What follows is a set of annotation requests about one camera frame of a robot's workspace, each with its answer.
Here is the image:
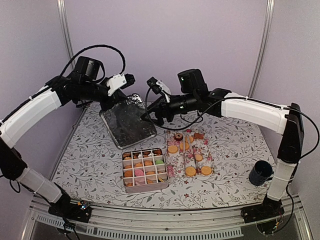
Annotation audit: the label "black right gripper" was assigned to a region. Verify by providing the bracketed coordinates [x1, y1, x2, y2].
[140, 92, 198, 126]

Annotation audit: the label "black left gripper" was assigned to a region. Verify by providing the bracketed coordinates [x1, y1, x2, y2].
[80, 76, 128, 112]

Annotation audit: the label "silver tin lid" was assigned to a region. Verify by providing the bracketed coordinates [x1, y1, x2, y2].
[99, 93, 157, 150]

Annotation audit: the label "green sandwich cookie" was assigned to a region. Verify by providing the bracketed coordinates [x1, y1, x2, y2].
[155, 159, 164, 165]

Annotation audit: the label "small swirl butter cookie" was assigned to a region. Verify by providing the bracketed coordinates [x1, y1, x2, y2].
[143, 160, 154, 167]

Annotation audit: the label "metal tongs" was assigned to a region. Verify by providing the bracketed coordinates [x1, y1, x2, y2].
[183, 134, 199, 177]

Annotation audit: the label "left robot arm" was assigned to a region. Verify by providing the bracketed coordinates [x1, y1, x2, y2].
[0, 56, 135, 217]

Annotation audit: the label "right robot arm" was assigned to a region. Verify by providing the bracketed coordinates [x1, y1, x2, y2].
[141, 69, 304, 218]

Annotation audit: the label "chocolate sprinkle donut cookie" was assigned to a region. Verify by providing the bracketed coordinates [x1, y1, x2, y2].
[174, 133, 184, 141]

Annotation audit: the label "round cracker cookie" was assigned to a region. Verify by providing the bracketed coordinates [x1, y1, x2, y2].
[179, 142, 190, 151]
[201, 165, 212, 176]
[185, 136, 194, 144]

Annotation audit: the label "floral cookie tray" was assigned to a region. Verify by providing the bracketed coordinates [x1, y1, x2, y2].
[166, 128, 214, 178]

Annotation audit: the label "pink divided cookie tin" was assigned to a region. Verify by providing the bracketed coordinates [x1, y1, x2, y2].
[122, 148, 169, 194]

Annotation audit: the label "dark blue mug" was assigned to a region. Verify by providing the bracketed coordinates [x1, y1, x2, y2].
[248, 160, 274, 186]

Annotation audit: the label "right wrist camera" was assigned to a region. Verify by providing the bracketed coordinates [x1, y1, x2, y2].
[146, 77, 172, 103]

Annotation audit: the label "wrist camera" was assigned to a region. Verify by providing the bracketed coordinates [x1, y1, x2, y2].
[146, 77, 172, 103]
[106, 73, 136, 97]

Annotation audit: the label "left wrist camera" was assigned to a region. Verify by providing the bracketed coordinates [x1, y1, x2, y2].
[106, 73, 136, 97]

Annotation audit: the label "left aluminium frame post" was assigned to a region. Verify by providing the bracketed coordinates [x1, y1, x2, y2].
[56, 0, 74, 60]

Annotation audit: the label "aluminium frame post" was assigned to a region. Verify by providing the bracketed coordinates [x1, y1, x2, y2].
[56, 0, 74, 60]
[248, 0, 275, 97]

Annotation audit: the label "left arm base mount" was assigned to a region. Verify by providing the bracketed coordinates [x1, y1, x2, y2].
[48, 201, 92, 223]

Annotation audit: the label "front aluminium rail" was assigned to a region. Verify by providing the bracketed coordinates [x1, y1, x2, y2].
[21, 195, 315, 240]

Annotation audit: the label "right aluminium frame post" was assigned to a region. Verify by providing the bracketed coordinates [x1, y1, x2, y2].
[248, 0, 275, 97]

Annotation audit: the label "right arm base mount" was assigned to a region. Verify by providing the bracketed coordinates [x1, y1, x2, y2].
[240, 204, 285, 235]

